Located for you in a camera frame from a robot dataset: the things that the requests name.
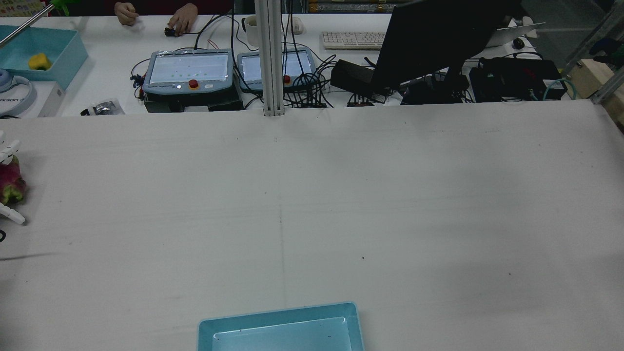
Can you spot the person's left hand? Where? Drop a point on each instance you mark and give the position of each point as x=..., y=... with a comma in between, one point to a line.
x=184, y=17

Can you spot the person's right hand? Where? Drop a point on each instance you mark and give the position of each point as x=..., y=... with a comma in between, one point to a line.
x=126, y=13

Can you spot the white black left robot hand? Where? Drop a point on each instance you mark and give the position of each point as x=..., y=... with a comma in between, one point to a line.
x=9, y=146

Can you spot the small black device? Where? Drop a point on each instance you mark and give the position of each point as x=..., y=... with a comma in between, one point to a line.
x=168, y=32

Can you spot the pink dragon fruit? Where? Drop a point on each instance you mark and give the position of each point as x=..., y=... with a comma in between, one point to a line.
x=9, y=183

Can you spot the person's dark torso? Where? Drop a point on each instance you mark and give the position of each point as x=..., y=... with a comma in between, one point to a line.
x=156, y=5

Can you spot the large grey teach pendant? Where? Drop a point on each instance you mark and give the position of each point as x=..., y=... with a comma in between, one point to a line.
x=190, y=68

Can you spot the white cardboard box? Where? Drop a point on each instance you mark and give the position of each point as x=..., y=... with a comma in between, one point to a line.
x=51, y=102

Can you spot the green plastic object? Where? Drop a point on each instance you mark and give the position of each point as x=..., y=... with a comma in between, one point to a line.
x=62, y=6

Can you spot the white mug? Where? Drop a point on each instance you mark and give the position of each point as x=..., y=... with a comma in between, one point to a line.
x=251, y=31

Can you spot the light blue bin holding toy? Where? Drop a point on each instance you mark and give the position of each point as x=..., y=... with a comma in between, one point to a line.
x=63, y=53

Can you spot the small grey teach pendant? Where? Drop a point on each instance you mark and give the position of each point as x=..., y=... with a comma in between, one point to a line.
x=249, y=68

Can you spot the yellow toy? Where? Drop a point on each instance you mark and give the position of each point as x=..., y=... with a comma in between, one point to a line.
x=40, y=62

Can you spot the black box under pendant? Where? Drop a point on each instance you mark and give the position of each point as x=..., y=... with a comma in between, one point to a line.
x=219, y=102

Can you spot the clear plastic bag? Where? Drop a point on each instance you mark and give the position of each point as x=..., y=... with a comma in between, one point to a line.
x=102, y=108

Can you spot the metal rod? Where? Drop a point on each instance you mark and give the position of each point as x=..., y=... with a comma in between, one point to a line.
x=24, y=25

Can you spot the colourful printed box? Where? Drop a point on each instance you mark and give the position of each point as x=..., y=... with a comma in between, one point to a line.
x=22, y=7

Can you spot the white computer mouse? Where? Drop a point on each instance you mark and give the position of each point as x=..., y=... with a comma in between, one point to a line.
x=297, y=25

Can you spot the black power strip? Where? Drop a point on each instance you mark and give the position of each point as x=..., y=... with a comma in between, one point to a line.
x=313, y=105
x=360, y=103

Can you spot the yellow printed box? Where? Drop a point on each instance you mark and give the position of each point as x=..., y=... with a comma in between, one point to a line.
x=351, y=7

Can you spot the white keyboard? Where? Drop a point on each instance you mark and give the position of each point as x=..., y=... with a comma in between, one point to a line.
x=353, y=40

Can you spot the black computer monitor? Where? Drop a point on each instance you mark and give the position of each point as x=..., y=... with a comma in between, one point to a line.
x=438, y=39

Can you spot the silver laptop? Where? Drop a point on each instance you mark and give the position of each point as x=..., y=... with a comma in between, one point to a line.
x=512, y=34

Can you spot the empty light blue bin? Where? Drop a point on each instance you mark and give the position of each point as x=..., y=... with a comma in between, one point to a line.
x=278, y=336

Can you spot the black electronics box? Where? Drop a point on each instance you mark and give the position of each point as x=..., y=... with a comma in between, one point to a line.
x=507, y=80

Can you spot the black computer mouse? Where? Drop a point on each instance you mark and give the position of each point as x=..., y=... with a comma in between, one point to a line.
x=518, y=43

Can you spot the wooden block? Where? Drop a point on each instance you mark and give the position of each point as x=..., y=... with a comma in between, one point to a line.
x=592, y=78

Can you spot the aluminium profile post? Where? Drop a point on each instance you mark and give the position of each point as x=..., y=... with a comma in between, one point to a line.
x=270, y=58

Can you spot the aluminium frame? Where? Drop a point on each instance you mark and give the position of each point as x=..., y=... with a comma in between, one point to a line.
x=607, y=90

